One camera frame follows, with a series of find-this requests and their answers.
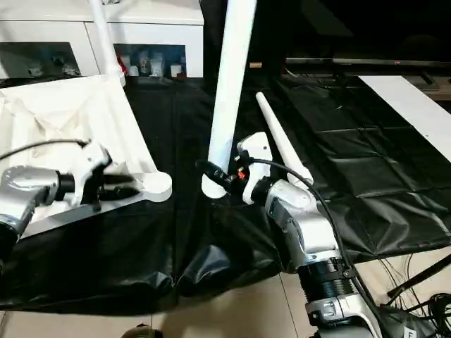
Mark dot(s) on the white tapered table leg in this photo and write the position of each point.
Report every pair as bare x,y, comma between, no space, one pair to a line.
104,35
278,134
229,88

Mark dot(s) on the white plastic table top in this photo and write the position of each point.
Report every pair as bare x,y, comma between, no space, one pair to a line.
70,105

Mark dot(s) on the small white jar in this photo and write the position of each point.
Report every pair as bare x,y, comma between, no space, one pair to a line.
134,70
175,70

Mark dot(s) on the small tan object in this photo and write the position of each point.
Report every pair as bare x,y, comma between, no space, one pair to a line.
256,65

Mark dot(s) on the black work mat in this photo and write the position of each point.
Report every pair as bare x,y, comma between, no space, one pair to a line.
352,158

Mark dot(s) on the red bottle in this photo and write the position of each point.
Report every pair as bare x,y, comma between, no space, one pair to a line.
121,63

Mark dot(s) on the tall white jar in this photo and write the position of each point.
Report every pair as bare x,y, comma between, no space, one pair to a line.
155,65

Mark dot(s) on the white sideboard cabinet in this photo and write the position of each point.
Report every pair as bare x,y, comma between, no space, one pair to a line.
141,31

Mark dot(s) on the dark metal bar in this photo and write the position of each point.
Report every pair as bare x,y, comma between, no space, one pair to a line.
352,61

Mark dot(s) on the white flat board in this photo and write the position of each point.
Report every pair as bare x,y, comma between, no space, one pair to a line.
415,105

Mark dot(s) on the black stand pole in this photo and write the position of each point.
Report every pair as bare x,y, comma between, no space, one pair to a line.
419,278

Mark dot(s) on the black stand base with label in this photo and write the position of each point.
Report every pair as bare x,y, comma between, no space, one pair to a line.
398,324

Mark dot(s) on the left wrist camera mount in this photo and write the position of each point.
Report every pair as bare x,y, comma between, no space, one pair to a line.
88,158

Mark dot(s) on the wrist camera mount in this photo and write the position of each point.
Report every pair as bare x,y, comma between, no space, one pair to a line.
259,148
88,158

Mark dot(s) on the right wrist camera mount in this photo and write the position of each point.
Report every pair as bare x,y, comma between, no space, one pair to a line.
259,148

